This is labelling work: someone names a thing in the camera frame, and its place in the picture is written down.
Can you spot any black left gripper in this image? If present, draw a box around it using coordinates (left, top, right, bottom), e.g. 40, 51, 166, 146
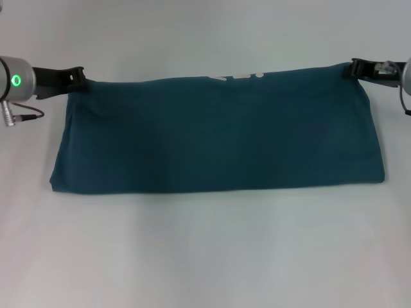
31, 65, 89, 101

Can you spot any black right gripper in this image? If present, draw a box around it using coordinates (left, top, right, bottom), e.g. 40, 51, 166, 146
350, 58, 407, 88

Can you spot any blue shirt with FREE print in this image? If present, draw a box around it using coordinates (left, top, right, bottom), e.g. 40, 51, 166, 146
49, 62, 386, 196

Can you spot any clear gripper cable plug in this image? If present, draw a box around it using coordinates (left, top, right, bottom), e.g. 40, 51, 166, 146
374, 60, 399, 75

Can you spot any right arm cable with plug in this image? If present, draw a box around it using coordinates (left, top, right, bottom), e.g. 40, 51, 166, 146
398, 85, 411, 117

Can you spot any arm cable with plug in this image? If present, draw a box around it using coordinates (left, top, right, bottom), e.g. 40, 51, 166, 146
1, 99, 46, 128
398, 85, 411, 117

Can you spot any left arm cable with plug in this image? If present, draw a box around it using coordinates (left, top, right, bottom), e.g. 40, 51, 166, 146
1, 99, 46, 128

